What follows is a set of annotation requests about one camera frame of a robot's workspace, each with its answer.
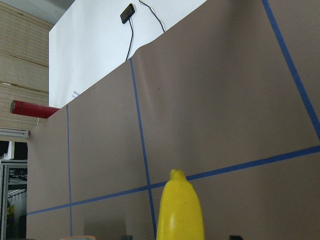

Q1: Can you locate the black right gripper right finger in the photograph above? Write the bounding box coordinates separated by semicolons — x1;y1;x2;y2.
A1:
229;235;244;240

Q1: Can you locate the red cylinder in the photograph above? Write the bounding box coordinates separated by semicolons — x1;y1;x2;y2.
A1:
10;100;60;119

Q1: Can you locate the small black box device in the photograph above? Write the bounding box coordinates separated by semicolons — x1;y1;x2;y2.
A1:
120;3;135;24

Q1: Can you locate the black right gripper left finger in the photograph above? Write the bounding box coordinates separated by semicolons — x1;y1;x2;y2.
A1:
120;235;132;240

